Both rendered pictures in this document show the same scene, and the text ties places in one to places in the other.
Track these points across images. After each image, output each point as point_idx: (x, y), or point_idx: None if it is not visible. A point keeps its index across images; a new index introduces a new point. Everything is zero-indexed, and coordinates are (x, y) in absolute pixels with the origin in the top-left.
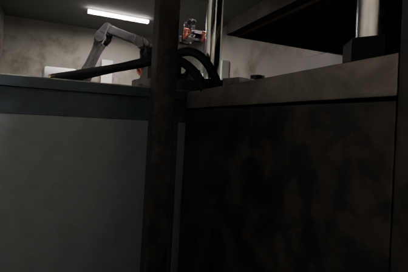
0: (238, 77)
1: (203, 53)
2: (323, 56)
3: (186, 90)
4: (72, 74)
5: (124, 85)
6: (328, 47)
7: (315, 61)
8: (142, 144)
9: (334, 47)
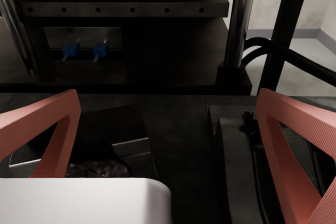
0: (139, 105)
1: (248, 39)
2: (125, 20)
3: (252, 95)
4: None
5: (327, 96)
6: None
7: (123, 27)
8: None
9: None
